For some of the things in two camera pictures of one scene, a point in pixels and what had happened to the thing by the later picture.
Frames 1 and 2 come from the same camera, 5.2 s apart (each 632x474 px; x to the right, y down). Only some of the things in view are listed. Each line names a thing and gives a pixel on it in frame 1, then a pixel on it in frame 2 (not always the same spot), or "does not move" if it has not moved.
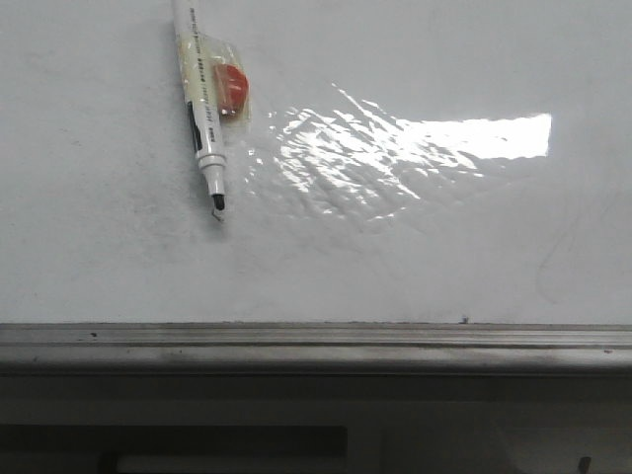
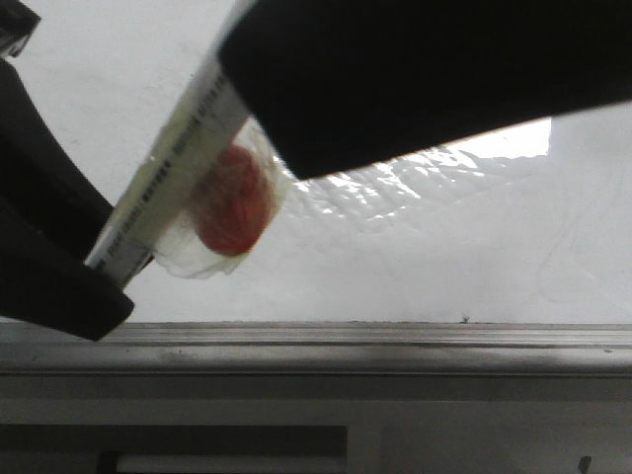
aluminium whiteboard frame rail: [315, 348] does not move
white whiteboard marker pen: [199, 107] -> [201, 130]
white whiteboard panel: [406, 161] does not move
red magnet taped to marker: [231, 89] -> [233, 216]
